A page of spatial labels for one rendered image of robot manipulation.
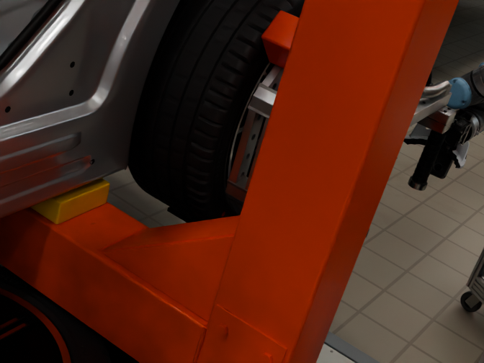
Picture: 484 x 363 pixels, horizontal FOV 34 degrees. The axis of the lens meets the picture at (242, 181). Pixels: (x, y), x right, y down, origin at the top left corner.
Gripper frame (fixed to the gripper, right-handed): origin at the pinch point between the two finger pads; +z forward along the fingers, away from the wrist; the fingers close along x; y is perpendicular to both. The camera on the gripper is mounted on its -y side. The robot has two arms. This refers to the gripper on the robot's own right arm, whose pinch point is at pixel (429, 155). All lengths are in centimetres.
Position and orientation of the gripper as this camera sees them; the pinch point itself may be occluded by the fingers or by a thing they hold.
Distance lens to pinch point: 190.4
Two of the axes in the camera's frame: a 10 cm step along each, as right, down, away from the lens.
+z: -5.3, 2.8, -8.0
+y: 2.5, -8.5, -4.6
